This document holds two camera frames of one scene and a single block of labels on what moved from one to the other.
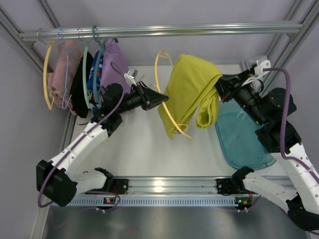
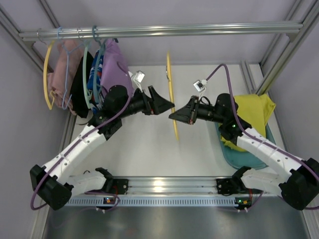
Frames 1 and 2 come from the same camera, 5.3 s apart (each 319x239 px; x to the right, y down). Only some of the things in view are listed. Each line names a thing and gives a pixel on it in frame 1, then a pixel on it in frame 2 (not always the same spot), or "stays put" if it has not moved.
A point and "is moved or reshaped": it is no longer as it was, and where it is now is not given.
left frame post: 6,20 stays put
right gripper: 227,88 to 193,110
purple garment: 114,66 stays put
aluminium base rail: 224,185 stays put
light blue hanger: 68,52 stays put
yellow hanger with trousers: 158,87 to 169,74
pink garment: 60,79 stays put
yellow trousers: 193,86 is moved or reshaped
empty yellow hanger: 49,47 stays put
